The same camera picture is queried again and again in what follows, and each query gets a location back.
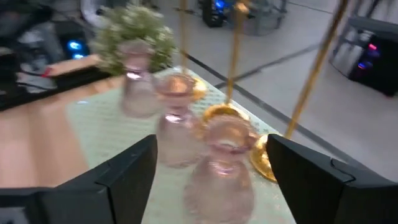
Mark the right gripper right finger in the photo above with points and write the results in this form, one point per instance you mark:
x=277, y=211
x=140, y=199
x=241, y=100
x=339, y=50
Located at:
x=311, y=193

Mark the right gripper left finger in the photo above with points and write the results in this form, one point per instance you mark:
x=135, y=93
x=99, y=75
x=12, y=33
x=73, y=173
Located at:
x=130, y=180

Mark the pink ribbed glass vase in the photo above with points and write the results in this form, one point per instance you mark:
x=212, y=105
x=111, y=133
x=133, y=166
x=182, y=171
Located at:
x=175, y=137
x=138, y=93
x=219, y=186

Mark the green metal shelf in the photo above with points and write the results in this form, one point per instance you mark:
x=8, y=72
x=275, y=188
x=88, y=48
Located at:
x=102, y=130

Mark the black computer tower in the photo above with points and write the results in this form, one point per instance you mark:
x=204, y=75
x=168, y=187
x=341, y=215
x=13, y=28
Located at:
x=370, y=59
x=73, y=43

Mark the green potted plant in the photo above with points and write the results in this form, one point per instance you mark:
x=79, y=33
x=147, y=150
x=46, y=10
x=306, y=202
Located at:
x=133, y=25

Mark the black table edge rail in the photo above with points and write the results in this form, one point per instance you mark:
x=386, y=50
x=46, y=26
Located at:
x=46, y=91

